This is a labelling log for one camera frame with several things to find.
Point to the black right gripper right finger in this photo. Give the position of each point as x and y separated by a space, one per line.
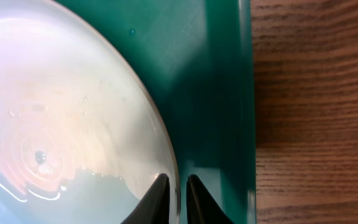
200 205

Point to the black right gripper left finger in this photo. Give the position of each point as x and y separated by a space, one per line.
154 208

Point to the light blue plate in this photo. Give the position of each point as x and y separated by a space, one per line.
81 140

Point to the teal plastic tray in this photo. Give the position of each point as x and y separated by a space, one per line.
195 59

